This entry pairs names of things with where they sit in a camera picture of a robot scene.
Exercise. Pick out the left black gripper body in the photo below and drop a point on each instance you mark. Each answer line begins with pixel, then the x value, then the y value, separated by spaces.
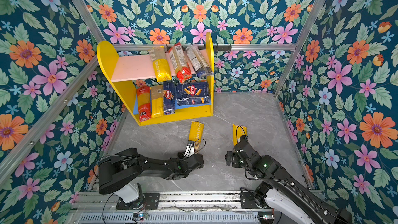
pixel 182 158

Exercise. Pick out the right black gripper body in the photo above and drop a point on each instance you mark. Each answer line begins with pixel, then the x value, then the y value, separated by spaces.
pixel 236 161

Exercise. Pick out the yellow pastatime bag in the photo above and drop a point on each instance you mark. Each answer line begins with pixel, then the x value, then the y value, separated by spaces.
pixel 238 131
pixel 160 64
pixel 196 132

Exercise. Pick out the blue Barilla rigatoni bag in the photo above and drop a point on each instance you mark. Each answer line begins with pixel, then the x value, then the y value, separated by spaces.
pixel 192 94

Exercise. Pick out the yellow spaghetti bag with barcode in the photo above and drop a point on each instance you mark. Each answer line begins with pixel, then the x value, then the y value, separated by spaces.
pixel 157 105

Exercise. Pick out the blue Barilla spaghetti box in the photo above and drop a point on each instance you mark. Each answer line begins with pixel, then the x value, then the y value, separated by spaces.
pixel 169 98

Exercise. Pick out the red ended spaghetti bag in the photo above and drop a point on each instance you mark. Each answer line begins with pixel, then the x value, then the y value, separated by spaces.
pixel 179 63

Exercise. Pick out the clear blue white spaghetti bag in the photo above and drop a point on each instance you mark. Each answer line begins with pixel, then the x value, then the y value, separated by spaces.
pixel 198 61

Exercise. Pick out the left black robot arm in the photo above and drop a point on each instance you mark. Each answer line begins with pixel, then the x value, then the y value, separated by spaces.
pixel 116 173

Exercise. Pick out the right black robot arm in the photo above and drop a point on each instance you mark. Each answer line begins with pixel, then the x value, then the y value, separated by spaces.
pixel 280 191

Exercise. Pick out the yellow shelf unit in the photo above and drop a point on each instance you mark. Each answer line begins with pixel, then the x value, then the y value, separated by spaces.
pixel 127 74

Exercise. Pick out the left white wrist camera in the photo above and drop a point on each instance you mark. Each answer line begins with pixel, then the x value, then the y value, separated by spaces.
pixel 190 149

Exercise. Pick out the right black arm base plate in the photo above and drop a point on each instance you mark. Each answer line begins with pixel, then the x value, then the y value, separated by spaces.
pixel 249 201

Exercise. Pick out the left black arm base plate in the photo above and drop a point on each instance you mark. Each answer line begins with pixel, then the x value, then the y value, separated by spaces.
pixel 148 201

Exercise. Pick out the white vented cable duct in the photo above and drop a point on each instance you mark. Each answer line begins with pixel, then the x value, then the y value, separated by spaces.
pixel 170 218

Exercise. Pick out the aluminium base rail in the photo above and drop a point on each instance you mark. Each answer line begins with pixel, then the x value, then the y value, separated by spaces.
pixel 182 201

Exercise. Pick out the black bracket on back rail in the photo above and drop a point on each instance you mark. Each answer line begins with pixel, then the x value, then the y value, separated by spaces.
pixel 216 47

